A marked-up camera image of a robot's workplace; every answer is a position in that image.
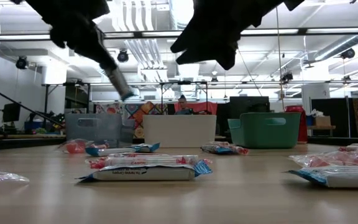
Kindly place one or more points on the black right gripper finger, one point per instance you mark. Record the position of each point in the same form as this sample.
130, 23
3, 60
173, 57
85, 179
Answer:
219, 54
197, 42

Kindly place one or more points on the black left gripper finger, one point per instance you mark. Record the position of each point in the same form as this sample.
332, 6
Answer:
99, 46
89, 51

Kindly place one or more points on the black ceiling spotlight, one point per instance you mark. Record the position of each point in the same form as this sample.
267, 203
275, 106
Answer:
122, 56
348, 53
21, 63

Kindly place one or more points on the black overhead light beam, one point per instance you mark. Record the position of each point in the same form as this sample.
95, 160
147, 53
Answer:
123, 34

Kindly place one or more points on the red cloth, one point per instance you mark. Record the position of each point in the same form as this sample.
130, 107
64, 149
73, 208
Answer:
205, 107

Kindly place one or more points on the large black monitor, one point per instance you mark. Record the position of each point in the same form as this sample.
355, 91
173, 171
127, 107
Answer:
249, 105

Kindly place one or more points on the person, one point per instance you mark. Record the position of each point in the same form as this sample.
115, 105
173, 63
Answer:
183, 104

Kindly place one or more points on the colourful patchwork quilt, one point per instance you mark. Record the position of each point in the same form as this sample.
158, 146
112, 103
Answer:
141, 110

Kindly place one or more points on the grey translucent plastic bin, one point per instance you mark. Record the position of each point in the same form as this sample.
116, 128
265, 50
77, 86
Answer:
104, 130

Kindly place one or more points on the white plastic bin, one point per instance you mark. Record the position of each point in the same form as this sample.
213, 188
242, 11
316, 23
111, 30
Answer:
179, 130

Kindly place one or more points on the teal plastic bin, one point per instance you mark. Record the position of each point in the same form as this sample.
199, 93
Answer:
266, 133

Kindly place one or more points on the blue storage box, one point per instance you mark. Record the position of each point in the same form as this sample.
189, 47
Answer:
33, 126

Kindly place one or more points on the small black monitor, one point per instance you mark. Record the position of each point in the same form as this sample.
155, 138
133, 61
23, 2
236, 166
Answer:
11, 112

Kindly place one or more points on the white plastic bag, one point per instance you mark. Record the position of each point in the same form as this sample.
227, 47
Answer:
316, 113

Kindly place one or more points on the cardboard box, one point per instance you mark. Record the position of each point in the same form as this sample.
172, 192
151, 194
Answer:
322, 121

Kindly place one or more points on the wooden side table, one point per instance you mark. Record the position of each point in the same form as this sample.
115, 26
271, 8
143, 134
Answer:
322, 127

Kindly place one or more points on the black partition panel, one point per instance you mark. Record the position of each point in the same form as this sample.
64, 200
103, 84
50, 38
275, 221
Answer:
337, 112

